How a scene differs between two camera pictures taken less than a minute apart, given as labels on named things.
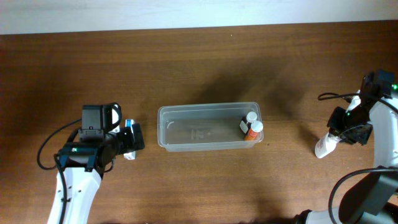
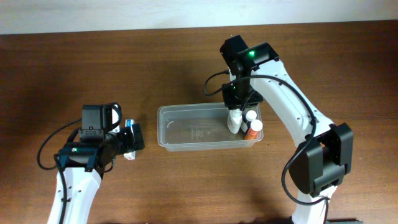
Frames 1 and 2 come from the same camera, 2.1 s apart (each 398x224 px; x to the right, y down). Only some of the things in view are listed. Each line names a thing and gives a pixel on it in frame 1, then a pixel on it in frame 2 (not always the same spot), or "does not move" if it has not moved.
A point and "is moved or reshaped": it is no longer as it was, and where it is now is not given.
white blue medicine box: [131, 155] does not move
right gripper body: [352, 126] to [240, 94]
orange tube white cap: [257, 126] does not move
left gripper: [129, 145] does not move
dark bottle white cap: [250, 117] does not move
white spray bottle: [326, 145] is moved or reshaped
